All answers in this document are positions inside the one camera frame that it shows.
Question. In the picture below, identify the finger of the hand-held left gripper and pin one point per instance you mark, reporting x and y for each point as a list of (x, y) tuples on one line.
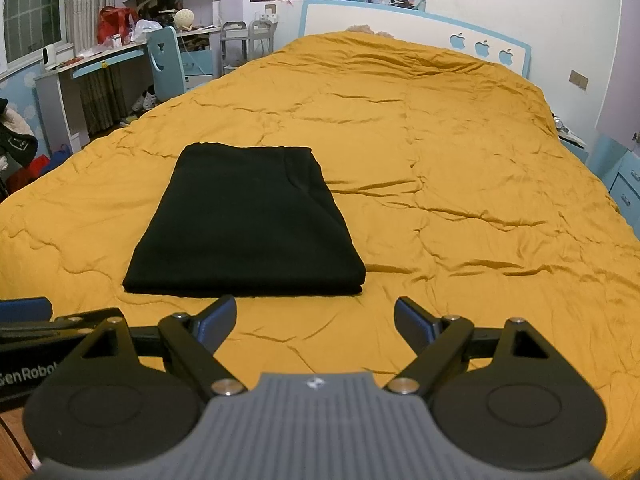
[(25, 309), (50, 329)]

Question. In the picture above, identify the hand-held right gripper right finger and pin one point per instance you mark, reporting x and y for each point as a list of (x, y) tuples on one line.
[(415, 324)]

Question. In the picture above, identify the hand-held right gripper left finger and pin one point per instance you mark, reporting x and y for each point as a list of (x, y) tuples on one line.
[(215, 322)]

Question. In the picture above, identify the black sweater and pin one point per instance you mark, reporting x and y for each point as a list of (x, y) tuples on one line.
[(245, 220)]

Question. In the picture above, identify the red cloth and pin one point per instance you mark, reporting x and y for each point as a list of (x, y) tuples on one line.
[(27, 172)]

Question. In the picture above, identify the blue bag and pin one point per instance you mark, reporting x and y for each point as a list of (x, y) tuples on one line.
[(60, 155)]

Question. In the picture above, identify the bed with yellow duvet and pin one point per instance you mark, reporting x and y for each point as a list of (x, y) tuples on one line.
[(425, 160)]

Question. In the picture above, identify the black jacket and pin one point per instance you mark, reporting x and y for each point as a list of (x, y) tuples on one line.
[(17, 135)]

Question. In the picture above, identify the dark desk curtain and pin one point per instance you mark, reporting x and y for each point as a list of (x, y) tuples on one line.
[(102, 100)]

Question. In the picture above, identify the white and blue desk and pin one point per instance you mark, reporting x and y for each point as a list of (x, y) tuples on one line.
[(65, 80)]

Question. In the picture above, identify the small white device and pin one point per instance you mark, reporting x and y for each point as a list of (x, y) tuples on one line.
[(50, 58)]

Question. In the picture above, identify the blue nightstand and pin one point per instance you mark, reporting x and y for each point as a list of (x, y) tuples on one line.
[(625, 185)]

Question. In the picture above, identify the blue chair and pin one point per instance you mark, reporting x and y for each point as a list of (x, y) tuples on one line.
[(167, 62)]

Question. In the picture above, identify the grey rolling cart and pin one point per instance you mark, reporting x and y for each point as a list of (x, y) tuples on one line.
[(247, 45)]

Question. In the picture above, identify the red bag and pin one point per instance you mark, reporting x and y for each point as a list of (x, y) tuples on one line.
[(115, 25)]

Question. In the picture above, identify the beige plush toy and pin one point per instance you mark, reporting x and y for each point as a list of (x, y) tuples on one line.
[(370, 29)]

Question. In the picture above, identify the window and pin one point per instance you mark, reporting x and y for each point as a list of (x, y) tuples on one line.
[(32, 10)]

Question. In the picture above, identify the white plastic bag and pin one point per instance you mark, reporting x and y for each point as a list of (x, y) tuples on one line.
[(146, 30)]

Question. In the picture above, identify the white and blue headboard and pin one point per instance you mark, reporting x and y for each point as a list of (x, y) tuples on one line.
[(400, 22)]

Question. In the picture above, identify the round cream lamp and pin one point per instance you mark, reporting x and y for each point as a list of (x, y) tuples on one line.
[(185, 19)]

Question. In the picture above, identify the window curtain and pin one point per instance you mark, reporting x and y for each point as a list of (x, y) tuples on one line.
[(90, 0)]

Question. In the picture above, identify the wall switch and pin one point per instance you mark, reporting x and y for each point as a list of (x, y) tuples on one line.
[(578, 78)]

